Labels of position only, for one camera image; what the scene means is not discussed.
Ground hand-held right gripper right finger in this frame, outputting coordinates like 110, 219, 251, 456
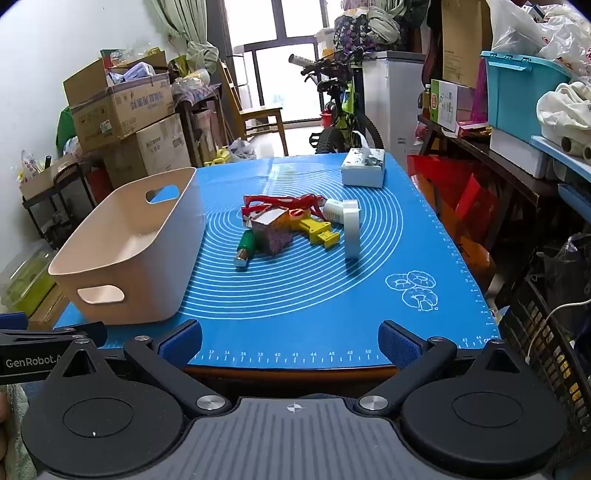
355, 320, 543, 416

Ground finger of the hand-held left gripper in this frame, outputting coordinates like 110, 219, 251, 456
0, 313, 108, 349

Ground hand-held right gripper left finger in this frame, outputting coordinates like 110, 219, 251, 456
44, 319, 232, 418

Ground beige plastic basket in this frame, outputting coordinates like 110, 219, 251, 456
48, 167, 207, 326

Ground green can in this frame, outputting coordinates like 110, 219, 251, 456
234, 229, 257, 270

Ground white bowl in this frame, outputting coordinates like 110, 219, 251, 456
342, 200, 362, 260

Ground small patterned cardboard box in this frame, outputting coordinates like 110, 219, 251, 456
249, 206, 293, 256

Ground red hero figure toy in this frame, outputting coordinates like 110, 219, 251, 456
242, 194, 329, 227

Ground green container with clear lid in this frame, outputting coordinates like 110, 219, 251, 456
0, 244, 58, 319

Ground blue silicone mat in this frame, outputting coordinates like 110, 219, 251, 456
53, 151, 502, 370

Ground shallow cardboard box of packets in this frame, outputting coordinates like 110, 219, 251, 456
18, 154, 81, 200

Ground yellow toy gun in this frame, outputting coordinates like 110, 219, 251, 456
286, 208, 341, 248

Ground black plastic crate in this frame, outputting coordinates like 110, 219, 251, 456
499, 277, 591, 462

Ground black metal rack cart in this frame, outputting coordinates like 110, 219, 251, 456
21, 157, 112, 250

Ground white plastic bottle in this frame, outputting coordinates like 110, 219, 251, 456
322, 199, 347, 225

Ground red appliance box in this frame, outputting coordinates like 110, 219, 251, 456
88, 168, 114, 204

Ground red paper bags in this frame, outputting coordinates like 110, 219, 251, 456
406, 154, 499, 241

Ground white tissue box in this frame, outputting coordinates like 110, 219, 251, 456
340, 148, 386, 188

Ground large brown cardboard box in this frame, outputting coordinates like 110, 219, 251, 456
102, 113, 192, 188

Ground clear plastic bag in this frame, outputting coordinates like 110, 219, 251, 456
228, 137, 257, 162

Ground dark wooden side table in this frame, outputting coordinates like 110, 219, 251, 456
418, 115, 559, 259

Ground white flat box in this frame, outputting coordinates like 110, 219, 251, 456
489, 127, 550, 180

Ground green and black bicycle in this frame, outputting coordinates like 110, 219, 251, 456
288, 46, 386, 155

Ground open printed cardboard box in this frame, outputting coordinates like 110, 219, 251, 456
63, 50, 175, 153

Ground wooden chair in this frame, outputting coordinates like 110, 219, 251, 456
221, 60, 290, 158

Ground white chest freezer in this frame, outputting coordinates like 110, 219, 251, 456
362, 51, 426, 162

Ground white and green carton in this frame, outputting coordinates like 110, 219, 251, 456
430, 79, 476, 132

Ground blue plastic storage bin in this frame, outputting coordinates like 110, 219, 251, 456
480, 50, 573, 144

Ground white cloth bundle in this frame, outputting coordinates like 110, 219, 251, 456
536, 82, 591, 144

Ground balcony glass door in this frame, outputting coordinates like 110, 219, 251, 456
228, 0, 333, 125

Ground tall brown cardboard box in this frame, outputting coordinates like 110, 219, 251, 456
441, 0, 492, 88

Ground floral cloth pile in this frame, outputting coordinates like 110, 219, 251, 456
333, 4, 407, 54

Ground pale green curtain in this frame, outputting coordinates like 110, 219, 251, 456
150, 0, 220, 75

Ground white plastic bag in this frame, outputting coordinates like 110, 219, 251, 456
487, 0, 591, 79

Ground white cable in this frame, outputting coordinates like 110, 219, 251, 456
526, 302, 591, 356

